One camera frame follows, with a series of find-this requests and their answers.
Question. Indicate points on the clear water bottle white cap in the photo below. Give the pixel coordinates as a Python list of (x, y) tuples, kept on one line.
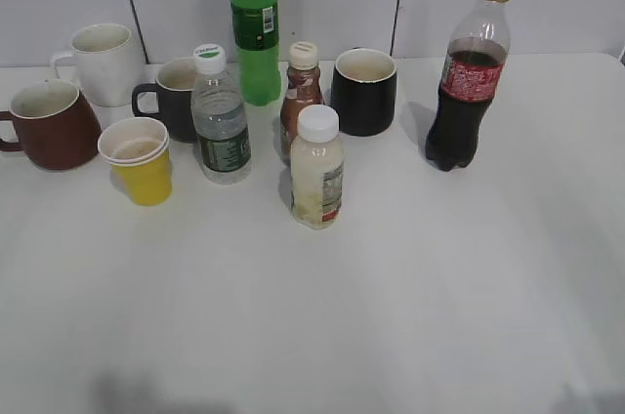
[(219, 118)]

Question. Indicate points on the brown drink bottle beige cap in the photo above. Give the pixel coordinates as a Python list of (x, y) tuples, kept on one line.
[(303, 89)]

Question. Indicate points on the cola bottle red label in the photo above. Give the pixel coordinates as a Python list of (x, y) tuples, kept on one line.
[(476, 54)]

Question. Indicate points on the dark grey mug with handle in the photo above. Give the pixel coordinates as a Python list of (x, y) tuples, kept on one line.
[(173, 87)]

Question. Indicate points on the red ceramic mug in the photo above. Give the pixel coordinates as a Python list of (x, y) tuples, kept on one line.
[(56, 127)]

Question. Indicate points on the yellow paper cup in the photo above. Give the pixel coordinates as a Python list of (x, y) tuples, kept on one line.
[(137, 151)]

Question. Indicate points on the green soda bottle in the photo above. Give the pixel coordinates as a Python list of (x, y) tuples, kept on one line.
[(256, 36)]

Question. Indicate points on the milky drink bottle white cap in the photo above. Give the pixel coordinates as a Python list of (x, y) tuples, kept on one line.
[(317, 167)]

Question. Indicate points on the black handleless mug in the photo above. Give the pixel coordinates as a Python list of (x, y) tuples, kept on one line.
[(363, 91)]

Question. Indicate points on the white ceramic mug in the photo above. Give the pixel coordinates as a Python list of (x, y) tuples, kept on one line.
[(109, 63)]

